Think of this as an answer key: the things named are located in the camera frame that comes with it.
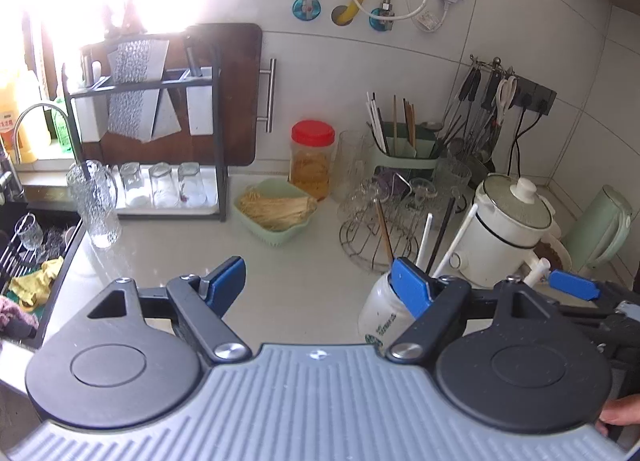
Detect chrome sink faucet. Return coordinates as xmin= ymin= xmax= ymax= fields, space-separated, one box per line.
xmin=11 ymin=102 xmax=76 ymax=164

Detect black wall power strip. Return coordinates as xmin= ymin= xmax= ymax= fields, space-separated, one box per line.
xmin=497 ymin=72 xmax=556 ymax=116

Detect purple lid glass jar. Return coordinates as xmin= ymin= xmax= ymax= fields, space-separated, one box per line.
xmin=374 ymin=166 xmax=411 ymax=202

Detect black chopstick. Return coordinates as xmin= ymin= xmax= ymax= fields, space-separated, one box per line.
xmin=426 ymin=195 xmax=457 ymax=273

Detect green utensil drainer holder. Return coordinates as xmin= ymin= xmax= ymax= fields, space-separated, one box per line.
xmin=366 ymin=122 xmax=438 ymax=180

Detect white Starbucks ceramic mug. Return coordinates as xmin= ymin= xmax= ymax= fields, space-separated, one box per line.
xmin=357 ymin=273 xmax=414 ymax=355

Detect white scissors hanging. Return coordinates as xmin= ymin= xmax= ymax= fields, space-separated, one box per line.
xmin=495 ymin=74 xmax=518 ymax=126

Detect black metal dish rack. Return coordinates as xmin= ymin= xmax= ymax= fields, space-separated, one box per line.
xmin=63 ymin=27 xmax=228 ymax=221

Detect yellow cloth in sink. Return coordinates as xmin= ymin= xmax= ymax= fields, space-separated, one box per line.
xmin=9 ymin=256 xmax=64 ymax=313

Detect white electric cooker pot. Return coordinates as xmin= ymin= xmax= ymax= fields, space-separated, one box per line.
xmin=448 ymin=173 xmax=559 ymax=288

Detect green plastic basket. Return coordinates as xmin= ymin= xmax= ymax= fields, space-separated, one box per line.
xmin=233 ymin=177 xmax=318 ymax=247

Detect red lid plastic jar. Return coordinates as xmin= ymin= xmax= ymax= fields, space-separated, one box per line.
xmin=288 ymin=119 xmax=335 ymax=201

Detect textured glass pitcher near sink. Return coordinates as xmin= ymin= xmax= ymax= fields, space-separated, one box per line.
xmin=66 ymin=160 xmax=122 ymax=250

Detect brown wooden cutting board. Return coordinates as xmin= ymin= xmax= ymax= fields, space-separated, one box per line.
xmin=82 ymin=22 xmax=262 ymax=166

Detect person's right hand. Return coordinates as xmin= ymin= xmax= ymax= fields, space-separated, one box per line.
xmin=596 ymin=395 xmax=640 ymax=436

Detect wooden chopstick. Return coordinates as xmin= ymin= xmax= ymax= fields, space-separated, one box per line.
xmin=373 ymin=198 xmax=395 ymax=266

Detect wire glass drying stand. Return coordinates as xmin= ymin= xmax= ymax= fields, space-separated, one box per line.
xmin=337 ymin=177 xmax=424 ymax=273

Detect green electric kettle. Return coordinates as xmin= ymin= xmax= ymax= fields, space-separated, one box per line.
xmin=561 ymin=185 xmax=632 ymax=273

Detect tall textured glass pitcher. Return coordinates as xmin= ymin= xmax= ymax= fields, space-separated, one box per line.
xmin=433 ymin=157 xmax=472 ymax=213

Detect white ceramic soup spoon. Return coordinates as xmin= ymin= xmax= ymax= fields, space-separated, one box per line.
xmin=416 ymin=213 xmax=433 ymax=271

